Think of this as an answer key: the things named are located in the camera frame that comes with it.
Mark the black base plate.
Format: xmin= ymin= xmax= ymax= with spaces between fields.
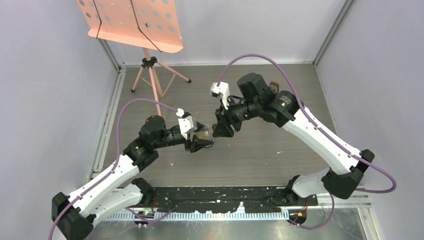
xmin=132 ymin=186 xmax=318 ymax=214

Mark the pink music stand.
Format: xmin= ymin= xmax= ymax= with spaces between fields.
xmin=76 ymin=0 xmax=191 ymax=101

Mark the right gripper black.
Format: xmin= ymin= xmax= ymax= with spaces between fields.
xmin=212 ymin=96 xmax=260 ymax=138

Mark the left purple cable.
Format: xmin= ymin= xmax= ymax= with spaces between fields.
xmin=47 ymin=97 xmax=183 ymax=240

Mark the clear pill bottle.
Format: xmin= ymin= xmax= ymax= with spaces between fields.
xmin=194 ymin=125 xmax=214 ymax=141

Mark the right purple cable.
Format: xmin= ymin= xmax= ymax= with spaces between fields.
xmin=216 ymin=53 xmax=398 ymax=230

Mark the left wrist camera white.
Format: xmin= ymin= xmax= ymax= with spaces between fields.
xmin=175 ymin=108 xmax=199 ymax=141

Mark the blue round pill box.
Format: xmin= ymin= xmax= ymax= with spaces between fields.
xmin=204 ymin=138 xmax=215 ymax=149

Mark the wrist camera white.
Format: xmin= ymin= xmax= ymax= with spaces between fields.
xmin=209 ymin=82 xmax=230 ymax=110
xmin=175 ymin=108 xmax=199 ymax=141

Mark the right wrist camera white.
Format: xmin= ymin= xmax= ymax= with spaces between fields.
xmin=209 ymin=82 xmax=230 ymax=110

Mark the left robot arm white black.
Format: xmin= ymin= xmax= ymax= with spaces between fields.
xmin=51 ymin=115 xmax=214 ymax=240

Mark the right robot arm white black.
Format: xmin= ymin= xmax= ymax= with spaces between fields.
xmin=210 ymin=72 xmax=375 ymax=205

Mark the purple cable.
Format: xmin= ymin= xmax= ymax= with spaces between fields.
xmin=216 ymin=53 xmax=398 ymax=230
xmin=47 ymin=97 xmax=183 ymax=240

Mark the aluminium rail frame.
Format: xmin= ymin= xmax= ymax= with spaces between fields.
xmin=87 ymin=66 xmax=127 ymax=182

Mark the brown wooden metronome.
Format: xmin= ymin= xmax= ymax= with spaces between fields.
xmin=268 ymin=81 xmax=280 ymax=95

